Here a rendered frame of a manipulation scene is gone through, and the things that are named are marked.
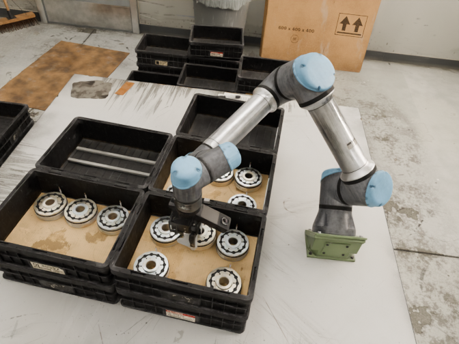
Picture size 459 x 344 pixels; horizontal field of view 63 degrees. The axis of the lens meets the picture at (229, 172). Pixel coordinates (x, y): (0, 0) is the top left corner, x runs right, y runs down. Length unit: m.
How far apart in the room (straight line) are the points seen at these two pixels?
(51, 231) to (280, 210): 0.83
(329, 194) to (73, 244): 0.86
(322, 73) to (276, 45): 2.82
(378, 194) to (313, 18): 2.87
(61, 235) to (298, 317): 0.80
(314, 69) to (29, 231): 1.01
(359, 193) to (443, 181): 1.91
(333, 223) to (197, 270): 0.49
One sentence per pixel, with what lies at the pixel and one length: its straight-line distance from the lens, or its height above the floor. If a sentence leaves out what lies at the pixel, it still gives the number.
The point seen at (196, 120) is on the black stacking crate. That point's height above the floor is 0.83.
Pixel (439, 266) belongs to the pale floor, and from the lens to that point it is 2.57.
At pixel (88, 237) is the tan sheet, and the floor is 0.83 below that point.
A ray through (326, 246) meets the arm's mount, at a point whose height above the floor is 0.78.
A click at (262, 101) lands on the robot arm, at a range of 1.18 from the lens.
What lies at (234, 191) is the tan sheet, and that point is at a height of 0.83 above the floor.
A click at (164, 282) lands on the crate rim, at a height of 0.93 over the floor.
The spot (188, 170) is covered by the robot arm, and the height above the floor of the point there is 1.22.
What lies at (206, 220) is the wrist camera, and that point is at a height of 1.03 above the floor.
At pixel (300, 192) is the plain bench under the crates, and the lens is 1.61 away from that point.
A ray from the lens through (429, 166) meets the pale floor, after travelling 3.19.
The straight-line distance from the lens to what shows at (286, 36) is 3.93.
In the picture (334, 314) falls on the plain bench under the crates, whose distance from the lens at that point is 1.33.
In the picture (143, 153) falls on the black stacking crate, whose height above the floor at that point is 0.83.
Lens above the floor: 1.85
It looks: 45 degrees down
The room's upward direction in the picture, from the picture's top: 6 degrees clockwise
